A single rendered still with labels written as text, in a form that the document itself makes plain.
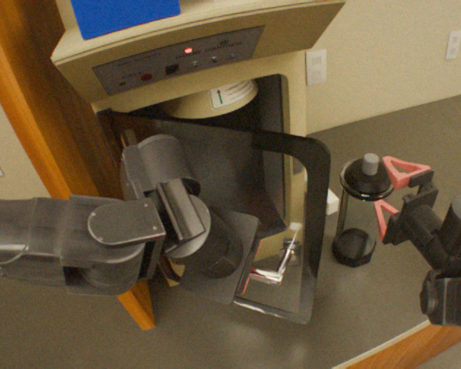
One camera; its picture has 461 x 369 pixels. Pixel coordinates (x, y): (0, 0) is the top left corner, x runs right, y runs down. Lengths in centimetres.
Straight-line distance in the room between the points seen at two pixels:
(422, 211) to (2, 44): 57
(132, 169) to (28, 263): 13
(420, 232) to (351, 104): 79
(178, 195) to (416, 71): 119
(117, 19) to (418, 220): 46
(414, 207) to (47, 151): 50
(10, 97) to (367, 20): 100
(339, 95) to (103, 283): 103
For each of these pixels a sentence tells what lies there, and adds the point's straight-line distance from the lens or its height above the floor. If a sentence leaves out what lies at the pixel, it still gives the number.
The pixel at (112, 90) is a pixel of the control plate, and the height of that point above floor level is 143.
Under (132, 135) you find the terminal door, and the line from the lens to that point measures 46.
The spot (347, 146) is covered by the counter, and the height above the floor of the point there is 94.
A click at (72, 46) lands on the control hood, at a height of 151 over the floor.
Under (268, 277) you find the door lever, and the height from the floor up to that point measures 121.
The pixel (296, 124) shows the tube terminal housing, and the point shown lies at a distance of 59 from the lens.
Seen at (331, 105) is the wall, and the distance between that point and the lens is 119.
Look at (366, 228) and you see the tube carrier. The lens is 69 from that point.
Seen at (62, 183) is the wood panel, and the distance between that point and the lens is 45.
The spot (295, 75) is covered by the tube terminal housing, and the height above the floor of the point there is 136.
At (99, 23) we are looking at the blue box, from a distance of 35.
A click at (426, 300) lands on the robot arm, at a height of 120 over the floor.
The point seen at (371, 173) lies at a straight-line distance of 63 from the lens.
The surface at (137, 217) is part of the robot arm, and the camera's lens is 26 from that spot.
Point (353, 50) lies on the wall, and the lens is 115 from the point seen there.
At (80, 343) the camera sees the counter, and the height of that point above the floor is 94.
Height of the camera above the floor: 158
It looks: 41 degrees down
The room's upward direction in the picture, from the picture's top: 9 degrees counter-clockwise
